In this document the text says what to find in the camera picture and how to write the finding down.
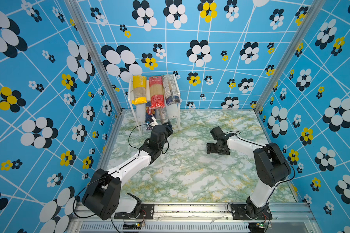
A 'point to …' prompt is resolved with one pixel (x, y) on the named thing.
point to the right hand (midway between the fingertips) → (215, 151)
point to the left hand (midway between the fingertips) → (170, 122)
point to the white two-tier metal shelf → (139, 110)
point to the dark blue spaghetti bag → (149, 112)
